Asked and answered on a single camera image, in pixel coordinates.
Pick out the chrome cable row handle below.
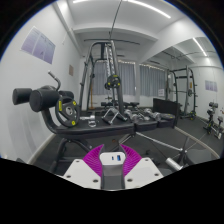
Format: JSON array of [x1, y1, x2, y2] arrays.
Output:
[[101, 107, 129, 126]]

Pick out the white charger block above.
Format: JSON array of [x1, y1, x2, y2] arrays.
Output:
[[99, 152, 128, 167]]

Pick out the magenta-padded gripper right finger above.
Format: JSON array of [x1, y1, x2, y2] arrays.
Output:
[[112, 143, 164, 191]]

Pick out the grey cable machine rack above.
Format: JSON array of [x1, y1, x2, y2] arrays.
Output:
[[78, 39, 128, 116]]

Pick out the short ceiling light strip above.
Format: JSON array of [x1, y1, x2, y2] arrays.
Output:
[[192, 37, 208, 57]]

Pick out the black adjustable weight bench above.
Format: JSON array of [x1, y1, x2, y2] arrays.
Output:
[[12, 70, 179, 174]]

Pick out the large purple wall poster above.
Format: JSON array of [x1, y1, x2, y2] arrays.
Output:
[[20, 25, 57, 65]]

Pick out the group of chrome dumbbells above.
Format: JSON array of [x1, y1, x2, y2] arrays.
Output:
[[123, 107, 163, 123]]

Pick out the small purple wall poster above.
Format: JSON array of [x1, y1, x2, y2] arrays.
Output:
[[204, 79, 218, 93]]

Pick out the black yellow-marked weight plate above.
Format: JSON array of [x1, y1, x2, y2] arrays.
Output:
[[54, 96, 81, 128], [104, 74, 122, 90]]

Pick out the long ceiling light strip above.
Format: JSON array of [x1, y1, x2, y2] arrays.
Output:
[[126, 0, 172, 19]]

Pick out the black box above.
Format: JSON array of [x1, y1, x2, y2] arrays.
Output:
[[152, 97, 179, 128]]

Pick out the black squat rack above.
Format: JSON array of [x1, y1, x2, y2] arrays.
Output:
[[165, 64, 198, 121]]

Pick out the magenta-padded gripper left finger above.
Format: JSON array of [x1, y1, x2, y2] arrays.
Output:
[[62, 143, 114, 191]]

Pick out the grey window curtain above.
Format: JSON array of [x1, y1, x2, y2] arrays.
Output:
[[91, 59, 137, 98], [139, 63, 167, 98]]

